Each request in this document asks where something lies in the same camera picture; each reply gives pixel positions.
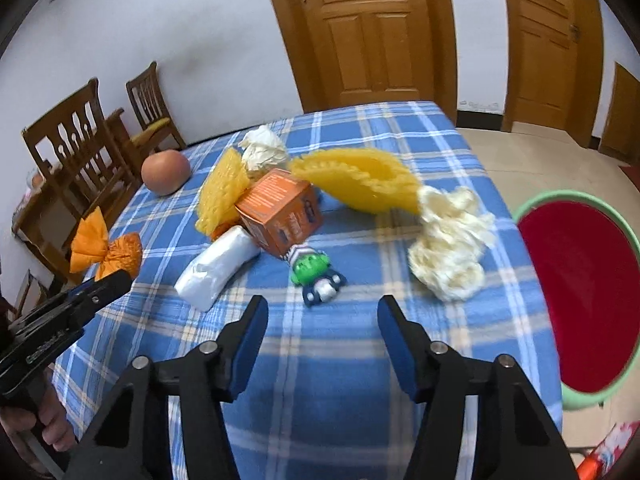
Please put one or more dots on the red floral cloth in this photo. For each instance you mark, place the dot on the red floral cloth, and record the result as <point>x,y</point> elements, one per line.
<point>617,447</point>

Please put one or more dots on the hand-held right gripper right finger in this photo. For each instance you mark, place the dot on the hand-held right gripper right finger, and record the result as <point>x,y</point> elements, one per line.
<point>395,345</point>

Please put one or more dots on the yellow foam fruit net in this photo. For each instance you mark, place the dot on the yellow foam fruit net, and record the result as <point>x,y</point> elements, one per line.
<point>360,180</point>
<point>220,195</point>

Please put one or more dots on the large wooden chair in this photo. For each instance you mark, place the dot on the large wooden chair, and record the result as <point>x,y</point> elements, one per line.
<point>75,135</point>

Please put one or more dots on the green and blue toy figure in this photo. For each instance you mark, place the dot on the green and blue toy figure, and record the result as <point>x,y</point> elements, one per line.
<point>312,266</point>

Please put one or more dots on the orange cylinder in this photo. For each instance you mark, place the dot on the orange cylinder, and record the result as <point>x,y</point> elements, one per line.
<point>589,471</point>

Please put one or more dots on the low wooden cabinet door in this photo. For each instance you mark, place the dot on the low wooden cabinet door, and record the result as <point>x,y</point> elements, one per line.
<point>622,115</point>

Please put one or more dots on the wooden panel door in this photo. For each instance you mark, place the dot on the wooden panel door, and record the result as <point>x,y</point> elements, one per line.
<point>370,35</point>

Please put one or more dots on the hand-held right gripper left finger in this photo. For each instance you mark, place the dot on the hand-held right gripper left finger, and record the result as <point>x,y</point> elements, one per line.
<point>250,340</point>

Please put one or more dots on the red basin with green rim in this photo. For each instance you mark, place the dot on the red basin with green rim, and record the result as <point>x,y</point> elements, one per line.
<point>575,285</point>

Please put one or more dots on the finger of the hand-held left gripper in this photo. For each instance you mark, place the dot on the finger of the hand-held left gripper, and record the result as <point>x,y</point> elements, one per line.
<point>100,292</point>

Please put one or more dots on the small jar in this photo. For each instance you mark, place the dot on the small jar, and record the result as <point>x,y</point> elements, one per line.
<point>36,182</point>

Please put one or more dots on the small white paper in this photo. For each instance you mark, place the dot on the small white paper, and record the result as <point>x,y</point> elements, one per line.
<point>262,152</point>

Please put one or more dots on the person's left hand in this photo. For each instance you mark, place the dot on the person's left hand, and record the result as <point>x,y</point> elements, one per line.
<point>55,420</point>

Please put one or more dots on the apple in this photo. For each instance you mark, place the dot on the apple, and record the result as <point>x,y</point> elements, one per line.
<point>165,172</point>

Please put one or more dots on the orange mesh cloth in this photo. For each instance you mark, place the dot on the orange mesh cloth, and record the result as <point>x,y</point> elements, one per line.
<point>87,242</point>

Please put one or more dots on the wooden chair with yellow cushion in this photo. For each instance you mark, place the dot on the wooden chair with yellow cushion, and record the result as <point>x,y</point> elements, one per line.
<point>145,95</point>

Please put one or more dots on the blue plaid tablecloth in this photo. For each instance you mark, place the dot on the blue plaid tablecloth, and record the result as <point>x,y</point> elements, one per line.
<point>325,410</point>

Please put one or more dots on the wooden side table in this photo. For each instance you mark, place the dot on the wooden side table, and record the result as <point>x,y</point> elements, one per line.
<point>30,220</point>

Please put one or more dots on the large cream paper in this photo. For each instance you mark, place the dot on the large cream paper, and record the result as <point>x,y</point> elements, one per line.
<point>450,250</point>

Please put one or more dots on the white plastic packet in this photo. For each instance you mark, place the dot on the white plastic packet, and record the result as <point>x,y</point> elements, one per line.
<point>215,265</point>

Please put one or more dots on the orange cardboard box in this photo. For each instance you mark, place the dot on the orange cardboard box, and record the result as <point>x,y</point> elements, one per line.
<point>275,210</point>

